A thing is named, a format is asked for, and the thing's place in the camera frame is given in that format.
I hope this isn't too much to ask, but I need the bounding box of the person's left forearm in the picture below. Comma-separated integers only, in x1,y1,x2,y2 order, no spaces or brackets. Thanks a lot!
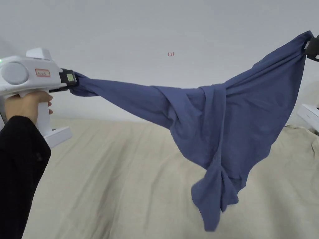
0,115,52,239

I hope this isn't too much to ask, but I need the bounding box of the dark blue shirt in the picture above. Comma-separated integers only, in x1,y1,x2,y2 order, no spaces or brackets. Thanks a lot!
69,30,313,233

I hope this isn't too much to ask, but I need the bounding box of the white plastic box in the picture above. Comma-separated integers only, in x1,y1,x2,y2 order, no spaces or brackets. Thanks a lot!
298,103,319,136

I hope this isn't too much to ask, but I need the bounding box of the bed with beige sheet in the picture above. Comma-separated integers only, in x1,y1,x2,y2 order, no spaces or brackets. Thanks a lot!
22,118,319,239

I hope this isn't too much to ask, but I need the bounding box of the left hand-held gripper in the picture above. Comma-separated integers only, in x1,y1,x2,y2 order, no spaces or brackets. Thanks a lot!
0,48,80,147

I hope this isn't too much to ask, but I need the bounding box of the person's left hand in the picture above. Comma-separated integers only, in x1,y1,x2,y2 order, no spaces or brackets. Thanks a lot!
5,91,54,126

